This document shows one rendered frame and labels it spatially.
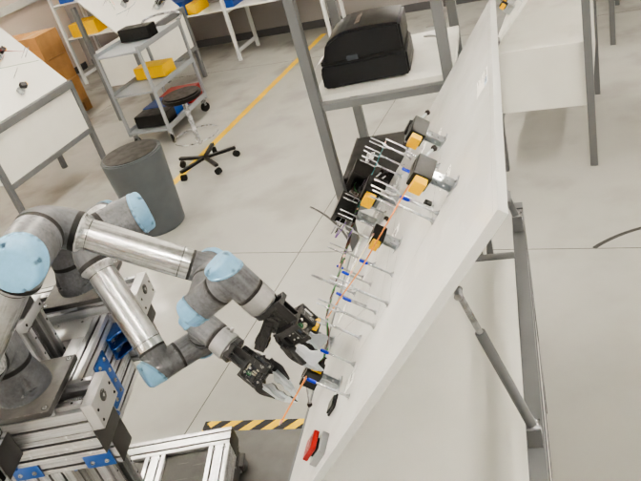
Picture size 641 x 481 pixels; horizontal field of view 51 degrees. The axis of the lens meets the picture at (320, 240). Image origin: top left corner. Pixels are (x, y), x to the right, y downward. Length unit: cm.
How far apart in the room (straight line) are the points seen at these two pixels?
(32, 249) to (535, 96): 355
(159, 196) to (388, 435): 346
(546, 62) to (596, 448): 242
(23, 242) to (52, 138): 511
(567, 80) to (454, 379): 278
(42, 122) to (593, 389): 506
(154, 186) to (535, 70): 269
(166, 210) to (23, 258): 365
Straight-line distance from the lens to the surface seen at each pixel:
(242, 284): 147
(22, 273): 153
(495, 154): 120
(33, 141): 645
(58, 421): 201
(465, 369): 207
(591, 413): 301
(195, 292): 153
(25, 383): 198
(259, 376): 170
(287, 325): 153
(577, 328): 339
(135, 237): 163
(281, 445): 314
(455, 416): 195
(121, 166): 496
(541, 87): 450
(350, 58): 235
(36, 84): 672
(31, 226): 157
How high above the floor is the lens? 222
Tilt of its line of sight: 30 degrees down
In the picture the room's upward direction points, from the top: 17 degrees counter-clockwise
